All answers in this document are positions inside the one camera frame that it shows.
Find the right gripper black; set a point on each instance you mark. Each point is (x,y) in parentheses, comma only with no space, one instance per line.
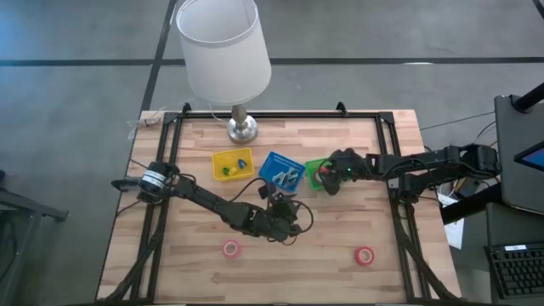
(346,163)

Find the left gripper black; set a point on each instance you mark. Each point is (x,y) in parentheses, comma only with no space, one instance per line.
(285,221)

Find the teal staple remover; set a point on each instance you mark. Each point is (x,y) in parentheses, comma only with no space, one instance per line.
(293,175)
(278,178)

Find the blue mini stapler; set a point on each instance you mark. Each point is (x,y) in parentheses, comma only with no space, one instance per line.
(242,163)

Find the green mini stapler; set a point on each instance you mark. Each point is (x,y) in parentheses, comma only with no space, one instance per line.
(226,171)

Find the pink tape roll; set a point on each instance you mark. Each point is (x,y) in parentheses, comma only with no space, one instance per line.
(225,248)

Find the red tape roll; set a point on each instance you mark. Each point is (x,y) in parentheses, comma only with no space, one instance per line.
(358,256)

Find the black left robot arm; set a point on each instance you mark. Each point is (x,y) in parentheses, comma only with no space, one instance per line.
(204,200)

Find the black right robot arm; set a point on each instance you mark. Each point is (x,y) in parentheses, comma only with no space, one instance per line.
(425,163)

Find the green plastic basket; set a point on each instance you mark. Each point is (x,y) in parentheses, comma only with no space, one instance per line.
(312,177)

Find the blue plastic basket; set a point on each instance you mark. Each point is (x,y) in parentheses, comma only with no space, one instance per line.
(272,163)

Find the yellow plastic basket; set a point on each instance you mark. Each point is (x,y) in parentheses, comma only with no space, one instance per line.
(221,157)

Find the white paper sheet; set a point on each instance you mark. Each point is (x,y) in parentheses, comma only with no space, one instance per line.
(455,229)

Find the white shade silver table lamp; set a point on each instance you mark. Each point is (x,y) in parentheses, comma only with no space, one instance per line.
(221,55)

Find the tablet with blue screen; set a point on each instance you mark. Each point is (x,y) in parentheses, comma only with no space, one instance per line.
(533,158)

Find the black keyboard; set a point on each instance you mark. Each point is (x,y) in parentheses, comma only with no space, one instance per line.
(518,272)

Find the black pole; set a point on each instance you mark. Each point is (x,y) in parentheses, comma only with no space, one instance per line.
(531,98)

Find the black floor stand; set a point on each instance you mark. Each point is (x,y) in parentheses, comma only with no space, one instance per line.
(34,210)

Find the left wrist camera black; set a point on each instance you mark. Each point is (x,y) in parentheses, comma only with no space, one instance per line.
(267,190)

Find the black aluminium table frame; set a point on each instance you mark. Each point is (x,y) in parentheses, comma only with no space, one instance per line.
(276,115)

